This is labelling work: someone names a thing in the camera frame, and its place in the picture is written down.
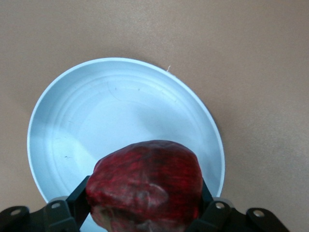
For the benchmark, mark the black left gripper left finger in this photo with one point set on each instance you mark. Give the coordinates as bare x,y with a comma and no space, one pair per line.
60,215

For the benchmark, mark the light blue round plate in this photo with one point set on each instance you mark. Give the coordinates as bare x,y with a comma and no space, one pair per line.
108,116

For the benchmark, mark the dark red apple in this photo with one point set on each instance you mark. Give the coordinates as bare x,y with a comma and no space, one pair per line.
147,186

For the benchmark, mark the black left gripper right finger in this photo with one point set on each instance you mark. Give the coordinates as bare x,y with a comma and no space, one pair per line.
224,215

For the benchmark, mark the brown paper table cover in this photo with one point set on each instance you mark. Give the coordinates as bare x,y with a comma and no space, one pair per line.
253,60

